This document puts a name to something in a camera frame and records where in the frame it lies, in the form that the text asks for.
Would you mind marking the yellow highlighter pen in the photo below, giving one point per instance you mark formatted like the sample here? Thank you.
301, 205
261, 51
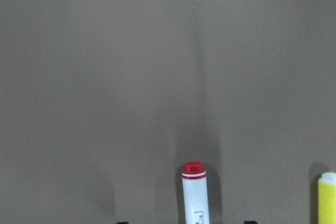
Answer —
326, 198

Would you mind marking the red capped white marker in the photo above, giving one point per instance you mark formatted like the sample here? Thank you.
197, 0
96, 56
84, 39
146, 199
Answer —
194, 183

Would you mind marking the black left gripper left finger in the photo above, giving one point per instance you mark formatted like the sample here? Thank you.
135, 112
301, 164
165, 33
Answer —
123, 222

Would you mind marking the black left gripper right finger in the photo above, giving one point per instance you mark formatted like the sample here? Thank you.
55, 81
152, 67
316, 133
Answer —
250, 222

